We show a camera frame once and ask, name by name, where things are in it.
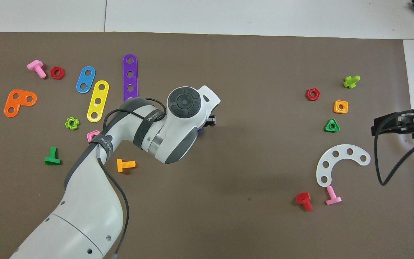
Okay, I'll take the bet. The brown table mat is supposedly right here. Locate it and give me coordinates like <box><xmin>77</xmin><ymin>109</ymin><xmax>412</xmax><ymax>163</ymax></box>
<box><xmin>0</xmin><ymin>32</ymin><xmax>414</xmax><ymax>259</ymax></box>

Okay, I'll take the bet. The white curved five-hole plate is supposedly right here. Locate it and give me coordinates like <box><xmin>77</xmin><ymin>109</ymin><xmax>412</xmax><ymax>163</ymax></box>
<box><xmin>316</xmin><ymin>144</ymin><xmax>371</xmax><ymax>188</ymax></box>

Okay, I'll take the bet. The orange square nut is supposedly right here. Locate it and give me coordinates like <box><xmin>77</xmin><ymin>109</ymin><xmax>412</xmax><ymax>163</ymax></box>
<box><xmin>333</xmin><ymin>100</ymin><xmax>349</xmax><ymax>114</ymax></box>

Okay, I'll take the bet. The lime green cross bolt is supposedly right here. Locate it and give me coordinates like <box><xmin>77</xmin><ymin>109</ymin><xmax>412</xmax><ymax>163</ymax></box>
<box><xmin>343</xmin><ymin>75</ymin><xmax>361</xmax><ymax>89</ymax></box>

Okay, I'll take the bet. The green triangle nut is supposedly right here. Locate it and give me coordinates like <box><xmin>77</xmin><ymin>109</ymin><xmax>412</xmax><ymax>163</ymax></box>
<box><xmin>324</xmin><ymin>118</ymin><xmax>340</xmax><ymax>133</ymax></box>

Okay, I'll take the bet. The pink plastic bolt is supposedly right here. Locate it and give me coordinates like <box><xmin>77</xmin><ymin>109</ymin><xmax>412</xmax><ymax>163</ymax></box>
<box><xmin>27</xmin><ymin>60</ymin><xmax>47</xmax><ymax>79</ymax></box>
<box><xmin>325</xmin><ymin>186</ymin><xmax>342</xmax><ymax>205</ymax></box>

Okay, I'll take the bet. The purple four-hole plate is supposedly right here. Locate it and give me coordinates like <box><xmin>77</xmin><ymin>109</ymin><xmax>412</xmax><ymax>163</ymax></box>
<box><xmin>123</xmin><ymin>54</ymin><xmax>138</xmax><ymax>102</ymax></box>

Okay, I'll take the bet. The orange plastic bolt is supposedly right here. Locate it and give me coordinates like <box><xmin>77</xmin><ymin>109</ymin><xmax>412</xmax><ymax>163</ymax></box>
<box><xmin>116</xmin><ymin>158</ymin><xmax>136</xmax><ymax>173</ymax></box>

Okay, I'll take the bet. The red plastic bolt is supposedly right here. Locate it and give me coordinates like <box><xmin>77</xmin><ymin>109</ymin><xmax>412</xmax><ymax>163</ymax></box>
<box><xmin>295</xmin><ymin>192</ymin><xmax>313</xmax><ymax>212</ymax></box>

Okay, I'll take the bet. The yellow three-hole plate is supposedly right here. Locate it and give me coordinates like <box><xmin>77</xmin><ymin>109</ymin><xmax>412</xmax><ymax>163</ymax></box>
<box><xmin>87</xmin><ymin>80</ymin><xmax>110</xmax><ymax>123</ymax></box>

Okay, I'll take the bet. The blue two-hole plate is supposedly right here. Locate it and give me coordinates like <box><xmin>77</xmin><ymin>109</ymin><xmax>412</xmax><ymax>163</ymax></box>
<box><xmin>76</xmin><ymin>66</ymin><xmax>96</xmax><ymax>94</ymax></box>

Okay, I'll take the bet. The green plastic bolt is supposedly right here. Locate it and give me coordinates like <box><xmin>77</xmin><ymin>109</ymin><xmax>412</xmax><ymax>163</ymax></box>
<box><xmin>44</xmin><ymin>146</ymin><xmax>62</xmax><ymax>166</ymax></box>

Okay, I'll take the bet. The orange three-hole angled plate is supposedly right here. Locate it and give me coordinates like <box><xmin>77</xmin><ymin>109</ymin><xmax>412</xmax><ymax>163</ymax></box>
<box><xmin>4</xmin><ymin>89</ymin><xmax>38</xmax><ymax>118</ymax></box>

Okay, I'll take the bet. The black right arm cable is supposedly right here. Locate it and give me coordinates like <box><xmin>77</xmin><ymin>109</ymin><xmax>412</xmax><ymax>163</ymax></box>
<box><xmin>373</xmin><ymin>112</ymin><xmax>414</xmax><ymax>186</ymax></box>

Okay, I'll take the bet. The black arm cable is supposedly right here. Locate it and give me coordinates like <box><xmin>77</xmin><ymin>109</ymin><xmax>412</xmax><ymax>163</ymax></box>
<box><xmin>96</xmin><ymin>98</ymin><xmax>167</xmax><ymax>259</ymax></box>
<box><xmin>373</xmin><ymin>112</ymin><xmax>414</xmax><ymax>186</ymax></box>

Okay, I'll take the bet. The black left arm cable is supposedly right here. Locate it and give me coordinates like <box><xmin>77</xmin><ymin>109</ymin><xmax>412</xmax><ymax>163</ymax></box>
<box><xmin>96</xmin><ymin>98</ymin><xmax>167</xmax><ymax>259</ymax></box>

